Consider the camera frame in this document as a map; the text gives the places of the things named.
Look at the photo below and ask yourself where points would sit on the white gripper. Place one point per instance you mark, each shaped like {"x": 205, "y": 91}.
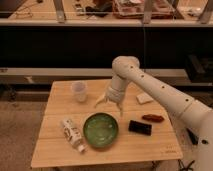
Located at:
{"x": 115, "y": 95}

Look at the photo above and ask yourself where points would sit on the green ceramic bowl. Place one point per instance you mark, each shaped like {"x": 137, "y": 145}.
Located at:
{"x": 100, "y": 130}

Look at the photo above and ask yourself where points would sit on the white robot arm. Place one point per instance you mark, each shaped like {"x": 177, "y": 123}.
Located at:
{"x": 197, "y": 116}

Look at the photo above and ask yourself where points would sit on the white sponge block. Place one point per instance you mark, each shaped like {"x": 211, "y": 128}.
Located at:
{"x": 144, "y": 98}

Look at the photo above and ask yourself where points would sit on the translucent plastic cup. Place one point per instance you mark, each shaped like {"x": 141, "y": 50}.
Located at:
{"x": 79, "y": 90}

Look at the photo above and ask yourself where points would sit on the black rectangular block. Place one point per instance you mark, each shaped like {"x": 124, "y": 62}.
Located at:
{"x": 140, "y": 127}

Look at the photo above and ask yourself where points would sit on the red-brown oblong object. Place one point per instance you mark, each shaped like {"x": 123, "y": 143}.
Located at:
{"x": 153, "y": 118}

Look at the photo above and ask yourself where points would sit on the wooden table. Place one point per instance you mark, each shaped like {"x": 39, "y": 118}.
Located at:
{"x": 53, "y": 150}

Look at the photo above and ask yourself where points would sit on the white plastic bottle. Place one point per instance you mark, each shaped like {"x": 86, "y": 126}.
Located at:
{"x": 73, "y": 135}

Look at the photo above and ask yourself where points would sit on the long background shelf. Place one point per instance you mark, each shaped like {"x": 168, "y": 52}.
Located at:
{"x": 48, "y": 75}

